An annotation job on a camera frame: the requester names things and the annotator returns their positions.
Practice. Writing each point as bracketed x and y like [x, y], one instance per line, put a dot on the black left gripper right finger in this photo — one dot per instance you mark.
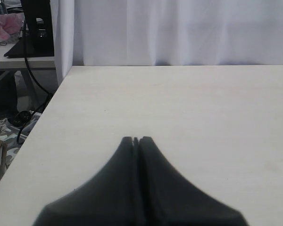
[169, 199]

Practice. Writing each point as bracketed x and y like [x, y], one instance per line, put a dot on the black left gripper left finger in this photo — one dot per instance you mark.
[110, 198]

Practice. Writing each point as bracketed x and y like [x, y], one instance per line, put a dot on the white sneaker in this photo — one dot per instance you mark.
[4, 130]

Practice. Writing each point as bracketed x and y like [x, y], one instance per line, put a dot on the white backdrop curtain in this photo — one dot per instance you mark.
[166, 32]

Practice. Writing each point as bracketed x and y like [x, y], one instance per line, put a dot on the white side table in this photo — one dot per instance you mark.
[18, 64]

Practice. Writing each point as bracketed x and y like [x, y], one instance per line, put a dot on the black monitor stand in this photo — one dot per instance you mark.
[39, 35]

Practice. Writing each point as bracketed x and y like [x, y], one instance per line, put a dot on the pink fluffy cloth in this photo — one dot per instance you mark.
[10, 26]

